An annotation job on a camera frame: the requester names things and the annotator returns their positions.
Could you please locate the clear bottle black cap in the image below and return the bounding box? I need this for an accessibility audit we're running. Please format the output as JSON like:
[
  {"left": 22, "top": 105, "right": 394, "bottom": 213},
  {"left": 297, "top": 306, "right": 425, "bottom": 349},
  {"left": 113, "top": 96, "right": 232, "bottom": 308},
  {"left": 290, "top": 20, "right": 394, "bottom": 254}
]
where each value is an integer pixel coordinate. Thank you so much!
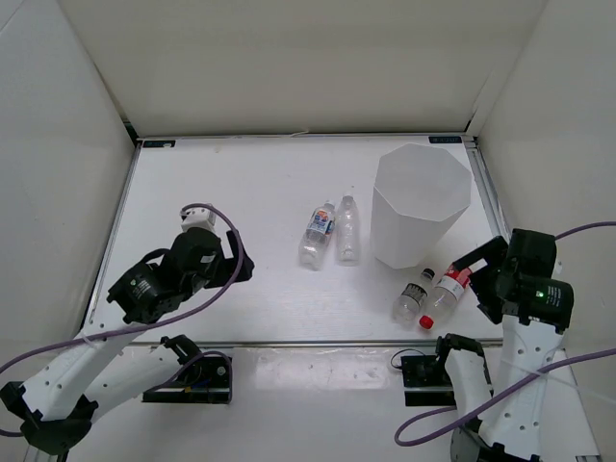
[{"left": 393, "top": 268, "right": 435, "bottom": 328}]

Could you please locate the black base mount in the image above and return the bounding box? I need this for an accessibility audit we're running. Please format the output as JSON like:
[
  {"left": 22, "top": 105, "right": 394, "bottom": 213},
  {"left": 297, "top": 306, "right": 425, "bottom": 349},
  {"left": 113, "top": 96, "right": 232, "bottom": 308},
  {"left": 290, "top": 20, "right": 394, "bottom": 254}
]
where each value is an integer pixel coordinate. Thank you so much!
[
  {"left": 390, "top": 348, "right": 455, "bottom": 407},
  {"left": 141, "top": 351, "right": 233, "bottom": 405}
]

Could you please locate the clear bottle red cap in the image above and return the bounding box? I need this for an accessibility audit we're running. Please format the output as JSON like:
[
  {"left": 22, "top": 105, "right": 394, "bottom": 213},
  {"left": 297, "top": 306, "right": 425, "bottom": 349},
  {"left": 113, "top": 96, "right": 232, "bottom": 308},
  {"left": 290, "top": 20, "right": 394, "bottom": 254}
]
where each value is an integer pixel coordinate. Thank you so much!
[{"left": 419, "top": 265, "right": 473, "bottom": 330}]

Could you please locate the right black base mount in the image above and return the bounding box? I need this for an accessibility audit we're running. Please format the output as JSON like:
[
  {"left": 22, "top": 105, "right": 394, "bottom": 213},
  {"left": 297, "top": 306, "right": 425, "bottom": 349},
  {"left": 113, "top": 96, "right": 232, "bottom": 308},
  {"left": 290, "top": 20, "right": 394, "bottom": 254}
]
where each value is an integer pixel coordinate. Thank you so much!
[{"left": 390, "top": 348, "right": 455, "bottom": 407}]

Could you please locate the clear unlabelled plastic bottle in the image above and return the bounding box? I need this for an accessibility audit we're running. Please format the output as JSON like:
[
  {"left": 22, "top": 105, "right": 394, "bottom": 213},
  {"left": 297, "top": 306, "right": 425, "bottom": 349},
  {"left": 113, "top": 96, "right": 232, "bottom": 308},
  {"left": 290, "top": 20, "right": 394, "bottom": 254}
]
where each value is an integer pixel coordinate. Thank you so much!
[{"left": 336, "top": 193, "right": 361, "bottom": 266}]

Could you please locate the clear bottle blue orange label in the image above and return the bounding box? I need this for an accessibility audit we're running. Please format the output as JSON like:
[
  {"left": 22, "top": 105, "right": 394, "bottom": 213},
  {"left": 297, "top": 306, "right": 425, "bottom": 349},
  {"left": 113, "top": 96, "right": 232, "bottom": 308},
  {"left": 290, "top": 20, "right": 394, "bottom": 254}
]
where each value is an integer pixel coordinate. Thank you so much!
[{"left": 298, "top": 200, "right": 336, "bottom": 270}]

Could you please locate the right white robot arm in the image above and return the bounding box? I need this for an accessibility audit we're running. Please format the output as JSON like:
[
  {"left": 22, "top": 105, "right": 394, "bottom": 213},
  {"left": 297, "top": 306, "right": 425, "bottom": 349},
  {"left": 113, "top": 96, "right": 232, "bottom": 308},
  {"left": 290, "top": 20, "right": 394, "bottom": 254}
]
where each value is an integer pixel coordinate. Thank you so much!
[{"left": 432, "top": 229, "right": 574, "bottom": 461}]

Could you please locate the white octagonal plastic bin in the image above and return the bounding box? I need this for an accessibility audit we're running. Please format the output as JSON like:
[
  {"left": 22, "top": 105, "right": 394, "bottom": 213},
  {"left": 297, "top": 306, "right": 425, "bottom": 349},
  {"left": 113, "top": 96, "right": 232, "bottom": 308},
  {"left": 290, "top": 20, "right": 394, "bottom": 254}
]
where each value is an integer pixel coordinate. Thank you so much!
[{"left": 371, "top": 143, "right": 473, "bottom": 270}]

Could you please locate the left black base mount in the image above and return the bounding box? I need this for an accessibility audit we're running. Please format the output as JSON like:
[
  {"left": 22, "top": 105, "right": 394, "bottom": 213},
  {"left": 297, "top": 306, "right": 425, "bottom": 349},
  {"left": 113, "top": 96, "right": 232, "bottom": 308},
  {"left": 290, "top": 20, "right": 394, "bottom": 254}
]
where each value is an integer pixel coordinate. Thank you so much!
[{"left": 141, "top": 351, "right": 233, "bottom": 405}]

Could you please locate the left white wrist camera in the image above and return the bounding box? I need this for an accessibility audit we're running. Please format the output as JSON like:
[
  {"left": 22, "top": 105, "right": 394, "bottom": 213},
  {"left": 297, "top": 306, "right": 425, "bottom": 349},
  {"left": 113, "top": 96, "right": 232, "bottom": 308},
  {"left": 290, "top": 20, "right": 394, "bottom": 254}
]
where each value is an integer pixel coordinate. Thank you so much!
[{"left": 180, "top": 206, "right": 217, "bottom": 233}]

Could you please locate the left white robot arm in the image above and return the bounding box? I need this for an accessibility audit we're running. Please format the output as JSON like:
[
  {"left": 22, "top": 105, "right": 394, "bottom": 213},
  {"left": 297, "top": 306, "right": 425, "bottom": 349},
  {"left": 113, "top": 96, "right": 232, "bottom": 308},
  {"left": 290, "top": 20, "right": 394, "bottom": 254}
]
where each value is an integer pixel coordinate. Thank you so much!
[{"left": 1, "top": 227, "right": 254, "bottom": 455}]

